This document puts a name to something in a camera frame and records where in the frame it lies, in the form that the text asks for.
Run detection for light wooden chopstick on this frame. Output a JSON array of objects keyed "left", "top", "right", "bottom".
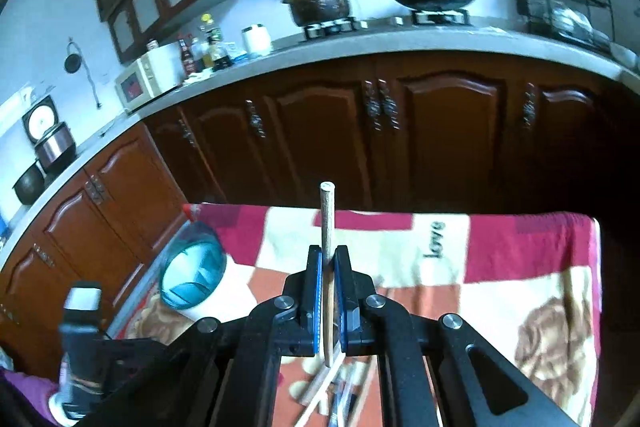
[{"left": 320, "top": 181, "right": 335, "bottom": 367}]

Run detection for pink sleeved forearm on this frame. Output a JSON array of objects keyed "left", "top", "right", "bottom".
[{"left": 1, "top": 369, "right": 58, "bottom": 426}]

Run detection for brown lower kitchen cabinets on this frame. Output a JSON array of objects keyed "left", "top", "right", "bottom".
[{"left": 1, "top": 51, "right": 639, "bottom": 377}]

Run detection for wooden chopstick on table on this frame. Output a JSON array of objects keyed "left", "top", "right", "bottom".
[{"left": 294, "top": 345, "right": 346, "bottom": 427}]

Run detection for white utensil holder cup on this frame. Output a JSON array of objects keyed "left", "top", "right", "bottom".
[{"left": 158, "top": 222, "right": 257, "bottom": 323}]

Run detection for checkered red cream tablecloth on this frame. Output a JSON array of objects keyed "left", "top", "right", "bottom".
[{"left": 110, "top": 204, "right": 602, "bottom": 426}]

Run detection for dark metal bowl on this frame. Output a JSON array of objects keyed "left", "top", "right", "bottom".
[{"left": 13, "top": 161, "right": 46, "bottom": 206}]

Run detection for silver rice cooker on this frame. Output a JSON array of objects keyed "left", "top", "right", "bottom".
[{"left": 22, "top": 95, "right": 76, "bottom": 176}]

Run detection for yellow cap oil bottle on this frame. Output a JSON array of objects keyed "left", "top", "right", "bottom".
[{"left": 200, "top": 13, "right": 232, "bottom": 72}]

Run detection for dark sauce bottle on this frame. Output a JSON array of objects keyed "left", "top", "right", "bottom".
[{"left": 178, "top": 38, "right": 198, "bottom": 77}]

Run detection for white microwave oven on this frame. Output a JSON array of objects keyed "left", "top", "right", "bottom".
[{"left": 115, "top": 42, "right": 186, "bottom": 113}]

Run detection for grey stone countertop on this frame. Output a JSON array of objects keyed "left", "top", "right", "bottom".
[{"left": 1, "top": 27, "right": 639, "bottom": 263}]

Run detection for gas stove burner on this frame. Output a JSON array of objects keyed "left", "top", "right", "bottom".
[{"left": 303, "top": 9, "right": 472, "bottom": 41}]

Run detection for dark cooking pot with lid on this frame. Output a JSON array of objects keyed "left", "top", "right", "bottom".
[{"left": 282, "top": 0, "right": 352, "bottom": 27}]

